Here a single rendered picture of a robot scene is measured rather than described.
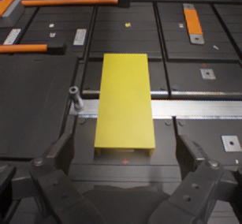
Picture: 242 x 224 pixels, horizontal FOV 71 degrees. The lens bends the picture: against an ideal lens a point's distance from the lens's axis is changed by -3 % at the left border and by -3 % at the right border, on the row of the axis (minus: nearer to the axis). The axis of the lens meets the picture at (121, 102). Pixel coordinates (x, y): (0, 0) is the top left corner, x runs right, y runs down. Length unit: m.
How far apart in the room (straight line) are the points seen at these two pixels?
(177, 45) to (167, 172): 0.24
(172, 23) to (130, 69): 0.19
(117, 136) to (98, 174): 0.05
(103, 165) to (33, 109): 0.13
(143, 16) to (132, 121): 0.28
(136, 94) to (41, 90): 0.14
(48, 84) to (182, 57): 0.23
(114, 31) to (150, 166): 0.27
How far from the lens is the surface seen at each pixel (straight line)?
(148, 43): 0.36
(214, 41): 0.40
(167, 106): 0.29
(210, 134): 0.27
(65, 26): 0.42
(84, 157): 0.24
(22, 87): 0.31
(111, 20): 0.42
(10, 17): 0.47
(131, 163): 0.23
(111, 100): 0.24
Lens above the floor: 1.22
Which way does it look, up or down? 56 degrees down
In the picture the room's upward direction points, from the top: 1 degrees counter-clockwise
